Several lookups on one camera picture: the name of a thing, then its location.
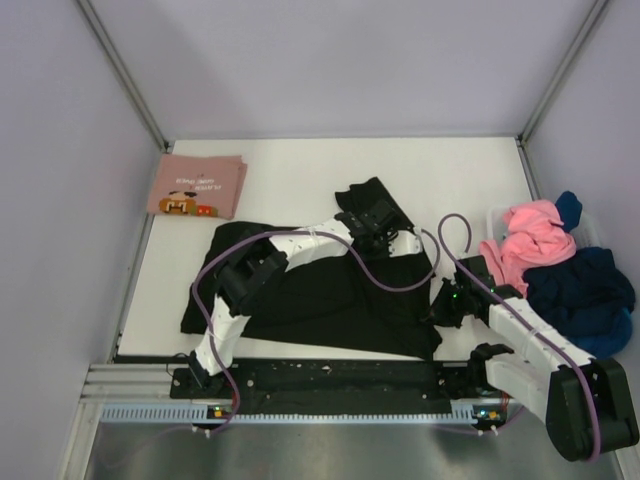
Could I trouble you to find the folded pink t shirt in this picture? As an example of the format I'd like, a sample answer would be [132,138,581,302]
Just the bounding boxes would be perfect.
[147,154,247,220]

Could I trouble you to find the black t shirt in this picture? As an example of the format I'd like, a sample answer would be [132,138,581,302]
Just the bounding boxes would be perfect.
[179,175,444,362]

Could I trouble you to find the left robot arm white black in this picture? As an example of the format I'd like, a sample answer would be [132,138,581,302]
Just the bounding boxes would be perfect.
[188,200,401,397]

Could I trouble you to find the right aluminium corner post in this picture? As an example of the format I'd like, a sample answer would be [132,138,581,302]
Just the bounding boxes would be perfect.
[518,0,613,147]

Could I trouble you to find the dark blue crumpled t shirt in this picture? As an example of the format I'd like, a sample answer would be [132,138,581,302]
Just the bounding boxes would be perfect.
[522,190,637,336]

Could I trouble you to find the bright blue crumpled t shirt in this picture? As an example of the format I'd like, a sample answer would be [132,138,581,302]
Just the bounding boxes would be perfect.
[572,307,633,359]

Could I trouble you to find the white plastic laundry basket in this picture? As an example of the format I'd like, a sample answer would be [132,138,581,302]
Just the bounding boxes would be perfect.
[486,206,602,249]

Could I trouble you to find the left aluminium corner post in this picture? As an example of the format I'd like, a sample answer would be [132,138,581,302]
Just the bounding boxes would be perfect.
[73,0,170,152]

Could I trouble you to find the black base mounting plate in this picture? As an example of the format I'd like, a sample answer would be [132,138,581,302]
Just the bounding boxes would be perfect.
[170,358,504,415]

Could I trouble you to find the light blue cable duct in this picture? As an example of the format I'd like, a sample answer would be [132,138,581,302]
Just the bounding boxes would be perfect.
[100,402,504,424]

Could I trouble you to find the pink crumpled t shirt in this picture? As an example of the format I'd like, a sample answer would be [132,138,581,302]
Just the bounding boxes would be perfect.
[478,200,577,297]

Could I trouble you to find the aluminium corner post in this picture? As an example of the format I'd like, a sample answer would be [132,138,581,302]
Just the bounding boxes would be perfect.
[518,0,613,147]
[73,0,170,152]

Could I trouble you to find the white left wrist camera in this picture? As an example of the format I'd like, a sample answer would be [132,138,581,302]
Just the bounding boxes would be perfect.
[388,228,424,258]

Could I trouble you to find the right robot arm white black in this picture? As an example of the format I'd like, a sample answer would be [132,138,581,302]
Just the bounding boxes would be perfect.
[429,256,639,461]

